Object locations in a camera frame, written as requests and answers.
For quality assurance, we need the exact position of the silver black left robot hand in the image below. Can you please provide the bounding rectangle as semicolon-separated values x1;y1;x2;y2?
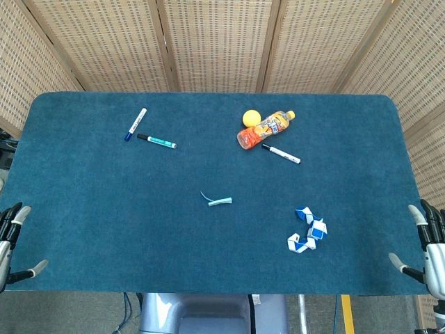
0;202;49;293

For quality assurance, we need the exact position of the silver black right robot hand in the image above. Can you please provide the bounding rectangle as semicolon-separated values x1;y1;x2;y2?
388;198;445;301

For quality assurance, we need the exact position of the light blue ribbon piece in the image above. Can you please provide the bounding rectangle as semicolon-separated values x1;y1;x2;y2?
200;190;233;207

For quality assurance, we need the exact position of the black equipment beside table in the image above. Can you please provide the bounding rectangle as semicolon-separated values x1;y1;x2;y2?
0;128;19;172

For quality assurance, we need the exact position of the yellow floor tape strip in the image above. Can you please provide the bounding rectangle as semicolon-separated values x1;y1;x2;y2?
340;294;356;334

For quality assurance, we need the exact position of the blue white snake cube toy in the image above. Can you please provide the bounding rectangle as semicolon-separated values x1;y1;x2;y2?
286;206;329;253

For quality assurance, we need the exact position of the blue carpet table mat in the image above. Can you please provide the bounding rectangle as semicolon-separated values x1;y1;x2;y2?
0;91;442;296

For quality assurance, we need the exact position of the white table leg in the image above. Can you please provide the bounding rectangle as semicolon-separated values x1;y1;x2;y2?
298;294;308;334

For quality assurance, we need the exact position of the white marker with blue cap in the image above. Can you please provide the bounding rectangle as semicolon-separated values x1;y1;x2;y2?
124;107;148;143

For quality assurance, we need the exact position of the white marker with black cap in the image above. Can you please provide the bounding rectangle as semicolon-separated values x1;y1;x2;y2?
261;143;302;165

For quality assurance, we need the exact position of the green marker with black cap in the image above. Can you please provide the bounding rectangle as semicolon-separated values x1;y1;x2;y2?
136;133;178;150

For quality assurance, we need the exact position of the silver blue robot torso base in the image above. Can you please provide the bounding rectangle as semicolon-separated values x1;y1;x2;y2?
138;293;289;334

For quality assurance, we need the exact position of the orange juice plastic bottle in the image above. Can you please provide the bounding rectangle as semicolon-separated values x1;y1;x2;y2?
236;109;296;151

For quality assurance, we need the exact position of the yellow ball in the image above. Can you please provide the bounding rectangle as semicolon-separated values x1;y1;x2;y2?
242;109;261;127

